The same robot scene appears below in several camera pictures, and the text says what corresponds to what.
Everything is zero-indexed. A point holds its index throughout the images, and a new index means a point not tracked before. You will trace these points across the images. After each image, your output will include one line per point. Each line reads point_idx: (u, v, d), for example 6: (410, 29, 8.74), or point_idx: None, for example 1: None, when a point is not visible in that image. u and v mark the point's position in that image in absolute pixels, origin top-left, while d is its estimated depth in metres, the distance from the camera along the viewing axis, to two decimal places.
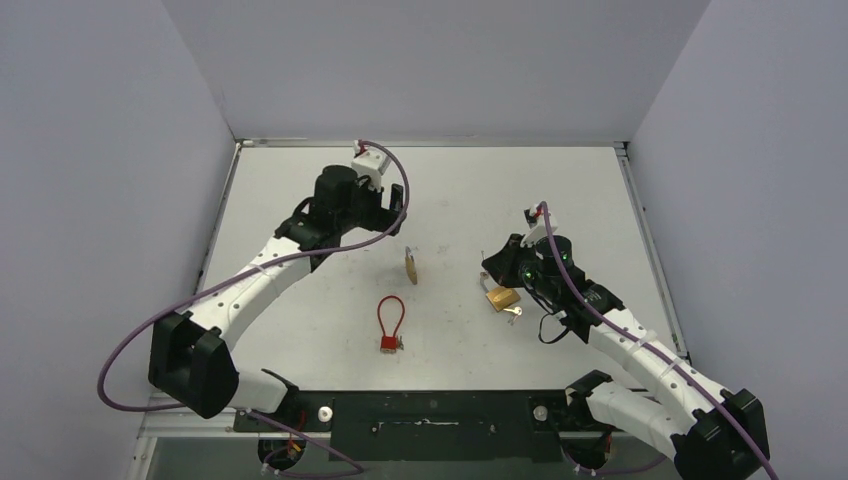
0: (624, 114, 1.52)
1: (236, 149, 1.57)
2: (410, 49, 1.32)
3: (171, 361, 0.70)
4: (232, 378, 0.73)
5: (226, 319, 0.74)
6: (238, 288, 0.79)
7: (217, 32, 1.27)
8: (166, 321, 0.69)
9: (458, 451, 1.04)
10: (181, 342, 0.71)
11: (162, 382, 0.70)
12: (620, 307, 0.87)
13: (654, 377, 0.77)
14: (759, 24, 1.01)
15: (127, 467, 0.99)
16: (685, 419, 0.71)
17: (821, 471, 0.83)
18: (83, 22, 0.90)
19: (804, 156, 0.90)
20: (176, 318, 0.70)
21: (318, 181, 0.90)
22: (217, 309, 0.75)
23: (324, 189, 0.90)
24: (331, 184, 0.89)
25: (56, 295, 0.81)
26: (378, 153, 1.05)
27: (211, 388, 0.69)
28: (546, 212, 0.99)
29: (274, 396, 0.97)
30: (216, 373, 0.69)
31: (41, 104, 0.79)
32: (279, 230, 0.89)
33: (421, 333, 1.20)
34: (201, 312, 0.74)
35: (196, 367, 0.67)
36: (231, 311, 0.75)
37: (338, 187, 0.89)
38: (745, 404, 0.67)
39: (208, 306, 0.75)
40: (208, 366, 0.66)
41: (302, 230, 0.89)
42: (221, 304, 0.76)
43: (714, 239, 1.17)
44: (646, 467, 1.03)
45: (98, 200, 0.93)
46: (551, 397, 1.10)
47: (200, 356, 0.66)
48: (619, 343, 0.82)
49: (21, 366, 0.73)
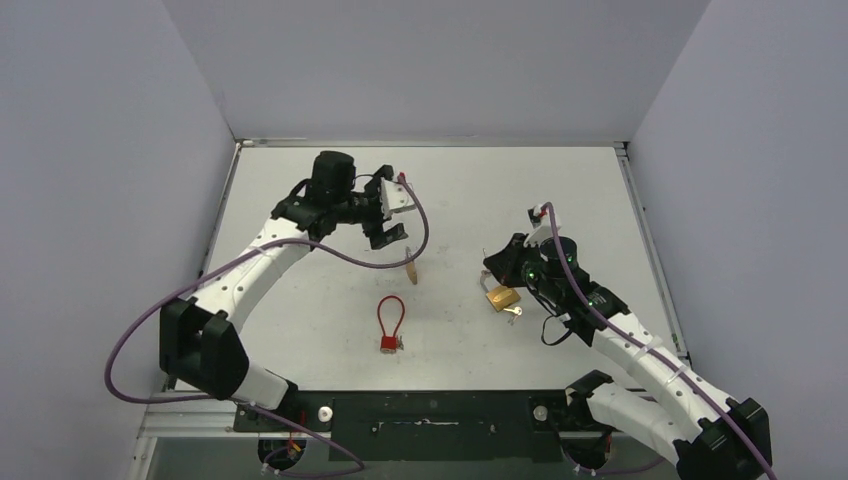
0: (624, 114, 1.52)
1: (236, 149, 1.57)
2: (410, 49, 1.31)
3: (181, 346, 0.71)
4: (243, 359, 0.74)
5: (231, 302, 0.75)
6: (240, 270, 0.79)
7: (216, 32, 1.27)
8: (172, 308, 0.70)
9: (458, 451, 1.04)
10: (188, 327, 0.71)
11: (175, 368, 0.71)
12: (625, 311, 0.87)
13: (659, 385, 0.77)
14: (760, 25, 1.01)
15: (127, 467, 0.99)
16: (690, 427, 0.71)
17: (822, 472, 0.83)
18: (82, 22, 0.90)
19: (804, 157, 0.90)
20: (181, 304, 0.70)
21: (317, 162, 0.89)
22: (221, 293, 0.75)
23: (322, 169, 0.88)
24: (330, 165, 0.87)
25: (56, 296, 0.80)
26: (405, 197, 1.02)
27: (222, 371, 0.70)
28: (552, 213, 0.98)
29: (274, 395, 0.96)
30: (227, 356, 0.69)
31: (40, 104, 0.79)
32: (277, 209, 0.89)
33: (421, 333, 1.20)
34: (206, 297, 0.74)
35: (206, 353, 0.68)
36: (236, 294, 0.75)
37: (335, 169, 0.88)
38: (751, 414, 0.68)
39: (212, 291, 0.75)
40: (216, 352, 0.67)
41: (299, 210, 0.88)
42: (225, 288, 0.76)
43: (714, 240, 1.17)
44: (645, 466, 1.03)
45: (98, 201, 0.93)
46: (551, 397, 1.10)
47: (208, 340, 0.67)
48: (624, 349, 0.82)
49: (21, 367, 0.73)
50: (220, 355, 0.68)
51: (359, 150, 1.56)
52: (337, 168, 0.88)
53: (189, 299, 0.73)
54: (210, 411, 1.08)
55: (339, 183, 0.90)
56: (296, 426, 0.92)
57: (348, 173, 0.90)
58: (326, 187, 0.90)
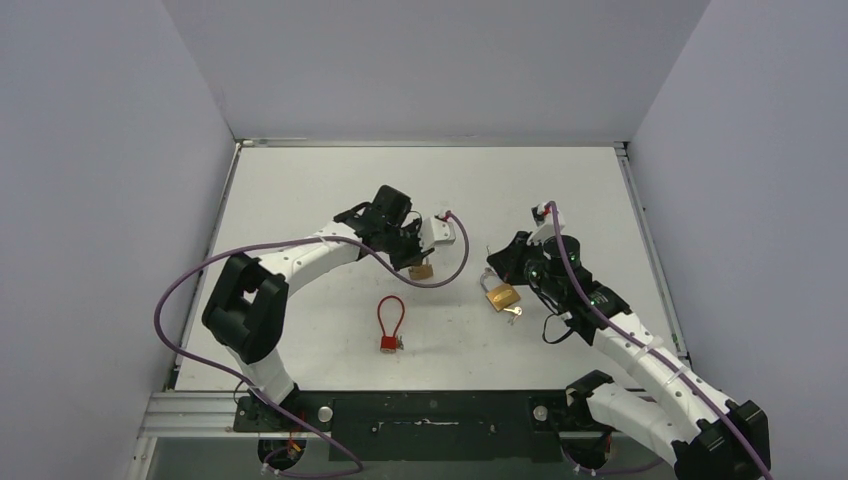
0: (624, 114, 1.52)
1: (236, 149, 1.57)
2: (410, 49, 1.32)
3: (228, 301, 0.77)
4: (278, 330, 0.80)
5: (289, 271, 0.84)
6: (302, 248, 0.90)
7: (217, 31, 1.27)
8: (236, 261, 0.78)
9: (458, 451, 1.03)
10: (241, 283, 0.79)
11: (217, 319, 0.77)
12: (626, 311, 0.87)
13: (659, 385, 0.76)
14: (761, 24, 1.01)
15: (127, 467, 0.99)
16: (689, 428, 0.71)
17: (822, 472, 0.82)
18: (82, 22, 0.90)
19: (805, 155, 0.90)
20: (244, 260, 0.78)
21: (383, 190, 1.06)
22: (282, 260, 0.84)
23: (385, 195, 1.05)
24: (392, 193, 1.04)
25: (55, 294, 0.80)
26: (447, 232, 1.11)
27: (261, 331, 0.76)
28: (555, 211, 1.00)
29: (279, 390, 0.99)
30: (271, 317, 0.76)
31: (39, 103, 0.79)
32: (340, 217, 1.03)
33: (421, 332, 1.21)
34: (269, 260, 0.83)
35: (256, 306, 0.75)
36: (295, 265, 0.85)
37: (395, 197, 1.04)
38: (750, 416, 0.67)
39: (275, 257, 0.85)
40: (266, 307, 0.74)
41: (354, 224, 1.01)
42: (287, 258, 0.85)
43: (713, 240, 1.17)
44: (646, 466, 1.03)
45: (96, 200, 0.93)
46: (551, 397, 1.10)
47: (263, 294, 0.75)
48: (625, 349, 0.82)
49: (20, 366, 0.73)
50: (268, 311, 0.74)
51: (359, 150, 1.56)
52: (396, 198, 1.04)
53: (254, 257, 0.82)
54: (210, 411, 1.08)
55: (396, 212, 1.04)
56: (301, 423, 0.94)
57: (403, 202, 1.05)
58: (382, 212, 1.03)
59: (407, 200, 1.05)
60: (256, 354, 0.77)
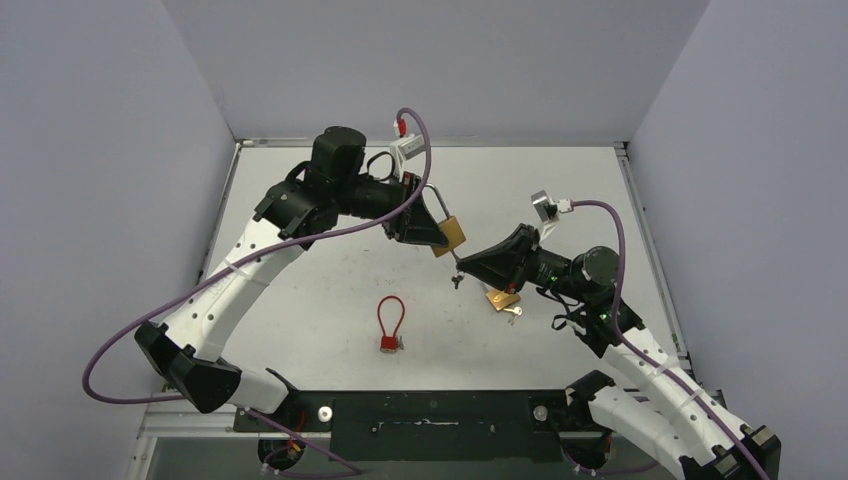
0: (624, 114, 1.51)
1: (236, 149, 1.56)
2: (410, 48, 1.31)
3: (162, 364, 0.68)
4: (223, 376, 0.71)
5: (201, 333, 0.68)
6: (212, 292, 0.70)
7: (215, 30, 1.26)
8: (142, 336, 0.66)
9: (457, 452, 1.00)
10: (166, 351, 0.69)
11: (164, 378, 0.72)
12: (640, 327, 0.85)
13: (673, 406, 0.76)
14: (762, 22, 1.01)
15: (127, 467, 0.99)
16: (702, 453, 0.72)
17: (821, 471, 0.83)
18: (82, 22, 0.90)
19: (804, 157, 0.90)
20: (150, 336, 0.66)
21: (319, 141, 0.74)
22: (191, 321, 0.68)
23: (323, 152, 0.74)
24: (332, 146, 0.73)
25: (56, 292, 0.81)
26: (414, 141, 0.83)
27: (205, 394, 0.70)
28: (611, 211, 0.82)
29: (272, 399, 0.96)
30: (201, 386, 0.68)
31: (40, 102, 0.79)
32: (264, 200, 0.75)
33: (422, 332, 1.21)
34: (176, 326, 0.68)
35: (179, 384, 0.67)
36: (206, 323, 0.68)
37: (340, 150, 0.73)
38: (764, 442, 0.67)
39: (182, 318, 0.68)
40: (186, 387, 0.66)
41: (291, 202, 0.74)
42: (195, 316, 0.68)
43: (713, 241, 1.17)
44: (647, 466, 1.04)
45: (95, 199, 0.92)
46: (551, 397, 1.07)
47: (178, 376, 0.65)
48: (639, 367, 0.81)
49: (19, 368, 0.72)
50: (191, 388, 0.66)
51: None
52: (339, 151, 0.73)
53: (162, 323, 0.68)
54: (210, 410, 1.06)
55: (343, 165, 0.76)
56: (291, 434, 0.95)
57: (351, 150, 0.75)
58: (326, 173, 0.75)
59: (361, 142, 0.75)
60: (215, 404, 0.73)
